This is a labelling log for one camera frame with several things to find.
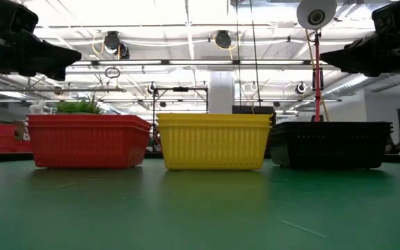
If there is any black ceiling cable reel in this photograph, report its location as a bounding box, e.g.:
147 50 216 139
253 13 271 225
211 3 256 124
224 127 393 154
103 30 131 60
214 30 233 49

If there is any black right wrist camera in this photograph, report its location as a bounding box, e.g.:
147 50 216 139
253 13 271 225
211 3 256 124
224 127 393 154
372 0 400 33

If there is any red desk lamp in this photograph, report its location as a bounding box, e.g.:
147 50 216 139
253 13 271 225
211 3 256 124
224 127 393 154
296 0 338 123

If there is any yellow plastic basket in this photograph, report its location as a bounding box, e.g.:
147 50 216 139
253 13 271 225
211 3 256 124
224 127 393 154
156 112 273 121
156 117 273 125
157 122 273 171

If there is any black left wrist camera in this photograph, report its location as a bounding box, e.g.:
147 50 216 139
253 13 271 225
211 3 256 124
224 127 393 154
0 1 40 34

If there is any succulent in white pot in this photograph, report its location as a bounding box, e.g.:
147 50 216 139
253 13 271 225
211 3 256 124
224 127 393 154
56 96 103 115

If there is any black stand frame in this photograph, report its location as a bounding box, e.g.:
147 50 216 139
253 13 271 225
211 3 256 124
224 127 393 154
151 86 210 147

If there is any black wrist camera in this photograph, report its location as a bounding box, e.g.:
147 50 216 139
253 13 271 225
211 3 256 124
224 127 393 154
0 1 40 34
372 0 400 33

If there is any green table mat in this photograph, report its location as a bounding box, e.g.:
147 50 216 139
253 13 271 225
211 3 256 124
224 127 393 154
0 158 400 250

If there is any red plastic basket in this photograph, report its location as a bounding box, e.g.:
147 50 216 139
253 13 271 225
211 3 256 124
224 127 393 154
27 119 151 128
27 123 151 170
27 114 149 122

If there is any red storage crate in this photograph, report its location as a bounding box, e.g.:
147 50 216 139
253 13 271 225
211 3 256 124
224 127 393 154
0 124 33 153

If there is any black plastic basket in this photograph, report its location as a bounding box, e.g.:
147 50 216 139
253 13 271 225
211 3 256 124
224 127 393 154
272 124 394 132
269 128 394 170
276 121 393 127

